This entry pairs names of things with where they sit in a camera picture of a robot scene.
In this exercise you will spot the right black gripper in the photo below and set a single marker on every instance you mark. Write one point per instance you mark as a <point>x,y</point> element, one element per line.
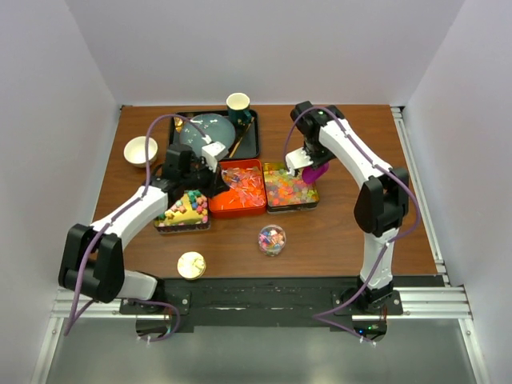
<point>318,162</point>

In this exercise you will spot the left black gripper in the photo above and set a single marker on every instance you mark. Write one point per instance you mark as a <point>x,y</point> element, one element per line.
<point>216,185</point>

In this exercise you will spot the purple plastic scoop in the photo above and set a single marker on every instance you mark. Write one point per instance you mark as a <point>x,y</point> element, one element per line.
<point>310,174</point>

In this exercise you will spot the star candy tin box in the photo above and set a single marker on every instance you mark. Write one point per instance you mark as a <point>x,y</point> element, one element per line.
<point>189,213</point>

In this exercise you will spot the gold tin of gummies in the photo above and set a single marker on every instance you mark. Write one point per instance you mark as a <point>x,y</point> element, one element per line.
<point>284,192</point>

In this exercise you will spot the orange lollipop box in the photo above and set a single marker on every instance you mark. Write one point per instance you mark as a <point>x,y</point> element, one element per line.
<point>246,195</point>

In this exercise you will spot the gold round jar lid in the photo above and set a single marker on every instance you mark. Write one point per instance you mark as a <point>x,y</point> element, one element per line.
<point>191,265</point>

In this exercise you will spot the clear plastic jar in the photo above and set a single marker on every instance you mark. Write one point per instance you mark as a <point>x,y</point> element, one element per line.
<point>271,240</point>

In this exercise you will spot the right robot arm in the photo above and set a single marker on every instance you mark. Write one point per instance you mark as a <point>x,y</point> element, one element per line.
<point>383,197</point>

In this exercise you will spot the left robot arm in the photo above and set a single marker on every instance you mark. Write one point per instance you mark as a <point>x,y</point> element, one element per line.
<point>92,261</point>

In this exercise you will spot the blue-grey ceramic plate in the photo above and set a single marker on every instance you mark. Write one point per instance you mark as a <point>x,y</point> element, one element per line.
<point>219,128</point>

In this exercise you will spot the gold fork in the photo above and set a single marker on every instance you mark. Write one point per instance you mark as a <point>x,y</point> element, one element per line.
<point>178,124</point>

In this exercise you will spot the black serving tray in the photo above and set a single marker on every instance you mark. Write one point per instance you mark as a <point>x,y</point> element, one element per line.
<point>250,145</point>

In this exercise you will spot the white ceramic bowl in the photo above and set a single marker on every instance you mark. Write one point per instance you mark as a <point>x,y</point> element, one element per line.
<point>134,151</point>

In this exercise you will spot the gold chopsticks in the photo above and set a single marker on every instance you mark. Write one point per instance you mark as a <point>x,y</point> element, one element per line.
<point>239,140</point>

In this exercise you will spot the dark green mug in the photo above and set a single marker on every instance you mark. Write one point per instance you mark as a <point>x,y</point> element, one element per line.
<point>238,108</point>

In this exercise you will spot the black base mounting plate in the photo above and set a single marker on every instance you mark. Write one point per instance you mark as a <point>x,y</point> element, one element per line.
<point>252,302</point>

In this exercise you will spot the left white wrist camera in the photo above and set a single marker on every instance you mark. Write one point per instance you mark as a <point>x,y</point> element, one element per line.
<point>213,153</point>

